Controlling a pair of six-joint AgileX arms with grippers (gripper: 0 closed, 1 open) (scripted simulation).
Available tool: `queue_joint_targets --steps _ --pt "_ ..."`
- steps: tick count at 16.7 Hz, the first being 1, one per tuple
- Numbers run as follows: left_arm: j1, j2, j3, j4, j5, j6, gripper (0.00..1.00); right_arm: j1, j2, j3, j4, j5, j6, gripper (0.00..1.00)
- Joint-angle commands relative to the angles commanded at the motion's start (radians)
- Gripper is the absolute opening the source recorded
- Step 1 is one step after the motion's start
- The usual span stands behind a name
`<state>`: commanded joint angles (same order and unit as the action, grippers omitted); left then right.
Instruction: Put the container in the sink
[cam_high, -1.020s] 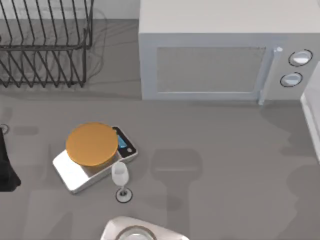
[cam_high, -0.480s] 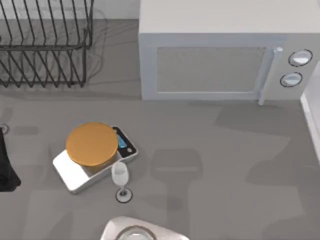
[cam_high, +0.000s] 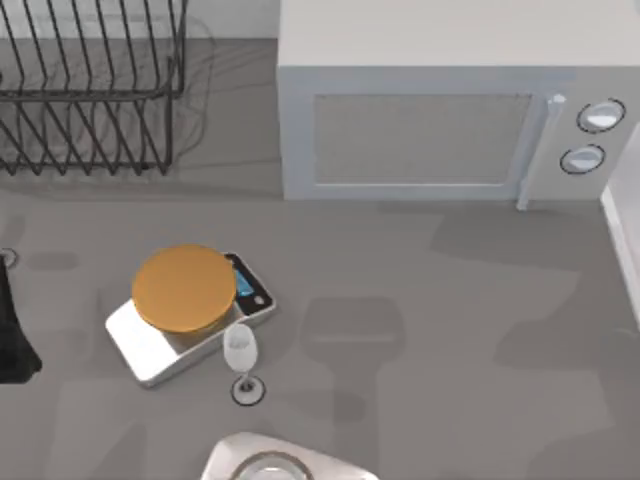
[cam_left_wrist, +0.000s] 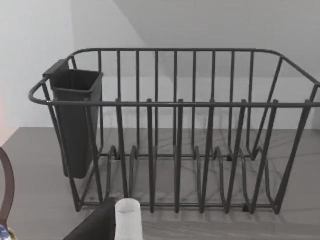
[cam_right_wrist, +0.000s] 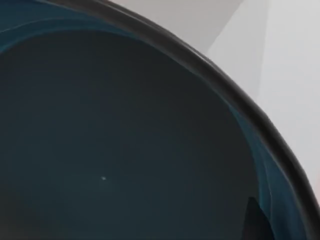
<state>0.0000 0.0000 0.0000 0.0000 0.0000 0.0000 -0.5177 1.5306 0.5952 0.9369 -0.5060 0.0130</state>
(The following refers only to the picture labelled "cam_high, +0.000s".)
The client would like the microwave door handle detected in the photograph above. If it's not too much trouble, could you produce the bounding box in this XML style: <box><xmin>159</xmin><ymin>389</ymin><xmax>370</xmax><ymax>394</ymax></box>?
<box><xmin>516</xmin><ymin>93</ymin><xmax>567</xmax><ymax>211</ymax></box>

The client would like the orange round scale plate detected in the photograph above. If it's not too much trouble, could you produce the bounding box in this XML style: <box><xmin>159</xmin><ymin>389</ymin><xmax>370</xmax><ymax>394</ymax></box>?
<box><xmin>131</xmin><ymin>243</ymin><xmax>237</xmax><ymax>335</ymax></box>

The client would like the clear wine glass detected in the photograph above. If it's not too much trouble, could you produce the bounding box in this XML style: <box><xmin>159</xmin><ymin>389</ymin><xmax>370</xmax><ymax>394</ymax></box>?
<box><xmin>222</xmin><ymin>323</ymin><xmax>267</xmax><ymax>406</ymax></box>

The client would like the white microwave knob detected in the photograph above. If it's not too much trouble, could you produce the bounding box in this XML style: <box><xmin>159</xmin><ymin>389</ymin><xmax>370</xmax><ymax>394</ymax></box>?
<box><xmin>576</xmin><ymin>98</ymin><xmax>627</xmax><ymax>134</ymax></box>
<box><xmin>559</xmin><ymin>143</ymin><xmax>607</xmax><ymax>176</ymax></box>

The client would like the pale microwave oven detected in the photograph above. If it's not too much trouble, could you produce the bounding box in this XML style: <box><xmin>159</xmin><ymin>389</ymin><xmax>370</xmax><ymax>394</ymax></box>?
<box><xmin>276</xmin><ymin>0</ymin><xmax>640</xmax><ymax>211</ymax></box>

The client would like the dark wire dish rack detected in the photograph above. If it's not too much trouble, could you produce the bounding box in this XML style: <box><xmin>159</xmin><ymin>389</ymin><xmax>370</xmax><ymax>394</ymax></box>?
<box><xmin>0</xmin><ymin>0</ymin><xmax>190</xmax><ymax>177</ymax></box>

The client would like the microwave oven door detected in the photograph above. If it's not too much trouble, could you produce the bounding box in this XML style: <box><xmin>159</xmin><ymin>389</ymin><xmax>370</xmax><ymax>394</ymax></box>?
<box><xmin>279</xmin><ymin>67</ymin><xmax>546</xmax><ymax>200</ymax></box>

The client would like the white kitchen scale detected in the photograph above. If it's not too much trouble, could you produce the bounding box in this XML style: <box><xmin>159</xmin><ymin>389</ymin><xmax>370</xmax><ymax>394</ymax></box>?
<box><xmin>104</xmin><ymin>251</ymin><xmax>278</xmax><ymax>390</ymax></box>

